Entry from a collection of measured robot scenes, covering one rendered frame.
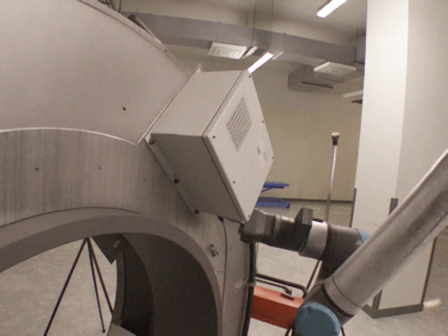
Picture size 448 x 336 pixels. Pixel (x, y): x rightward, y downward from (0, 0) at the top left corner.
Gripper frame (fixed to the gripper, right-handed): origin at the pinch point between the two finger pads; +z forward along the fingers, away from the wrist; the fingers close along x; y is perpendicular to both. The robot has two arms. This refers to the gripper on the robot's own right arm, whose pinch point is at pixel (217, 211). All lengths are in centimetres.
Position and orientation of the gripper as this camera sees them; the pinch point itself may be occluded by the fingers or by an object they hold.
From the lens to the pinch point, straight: 68.8
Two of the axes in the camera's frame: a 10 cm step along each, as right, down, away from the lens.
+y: -1.1, 6.1, 7.8
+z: -9.7, -2.3, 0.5
